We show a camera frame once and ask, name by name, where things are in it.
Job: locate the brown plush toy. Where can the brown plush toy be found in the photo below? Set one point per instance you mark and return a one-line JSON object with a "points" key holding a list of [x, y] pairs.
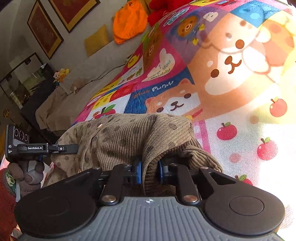
{"points": [[77, 86]]}

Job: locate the colourful cartoon printed blanket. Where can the colourful cartoon printed blanket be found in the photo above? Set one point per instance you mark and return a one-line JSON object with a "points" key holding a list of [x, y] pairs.
{"points": [[231, 81]]}

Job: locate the glass fish tank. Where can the glass fish tank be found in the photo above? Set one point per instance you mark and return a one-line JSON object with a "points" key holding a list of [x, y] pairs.
{"points": [[25, 81]]}

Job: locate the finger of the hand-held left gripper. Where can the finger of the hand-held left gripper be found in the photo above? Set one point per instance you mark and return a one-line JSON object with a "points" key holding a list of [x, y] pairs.
{"points": [[67, 148]]}

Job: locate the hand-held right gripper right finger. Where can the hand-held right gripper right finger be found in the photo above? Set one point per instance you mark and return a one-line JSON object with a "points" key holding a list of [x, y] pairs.
{"points": [[161, 172]]}

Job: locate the small picture frame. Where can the small picture frame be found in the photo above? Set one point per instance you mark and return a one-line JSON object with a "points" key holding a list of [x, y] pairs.
{"points": [[44, 34]]}

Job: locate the person's left hand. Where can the person's left hand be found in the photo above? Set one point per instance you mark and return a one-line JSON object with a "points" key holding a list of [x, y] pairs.
{"points": [[31, 177]]}

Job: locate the yellow cushion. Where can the yellow cushion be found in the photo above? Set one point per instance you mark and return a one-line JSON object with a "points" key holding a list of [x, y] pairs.
{"points": [[96, 40]]}

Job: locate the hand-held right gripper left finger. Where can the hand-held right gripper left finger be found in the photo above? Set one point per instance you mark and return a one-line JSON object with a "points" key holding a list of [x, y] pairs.
{"points": [[138, 172]]}

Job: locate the orange cloth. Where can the orange cloth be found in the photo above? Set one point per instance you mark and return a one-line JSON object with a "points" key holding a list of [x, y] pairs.
{"points": [[129, 20]]}

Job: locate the white sofa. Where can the white sofa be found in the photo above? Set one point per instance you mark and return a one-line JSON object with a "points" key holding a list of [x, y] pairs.
{"points": [[92, 67]]}

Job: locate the yellow monkey toy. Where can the yellow monkey toy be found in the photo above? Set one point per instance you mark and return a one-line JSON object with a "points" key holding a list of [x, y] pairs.
{"points": [[59, 76]]}

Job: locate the large picture frame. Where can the large picture frame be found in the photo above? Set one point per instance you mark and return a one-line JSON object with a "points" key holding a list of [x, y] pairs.
{"points": [[74, 11]]}

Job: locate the person's red sleeved left forearm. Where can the person's red sleeved left forearm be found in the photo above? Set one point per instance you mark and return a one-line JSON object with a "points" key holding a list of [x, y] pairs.
{"points": [[5, 204]]}

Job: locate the red plush blanket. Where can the red plush blanket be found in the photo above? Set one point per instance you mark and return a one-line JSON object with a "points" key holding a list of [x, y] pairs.
{"points": [[166, 8]]}

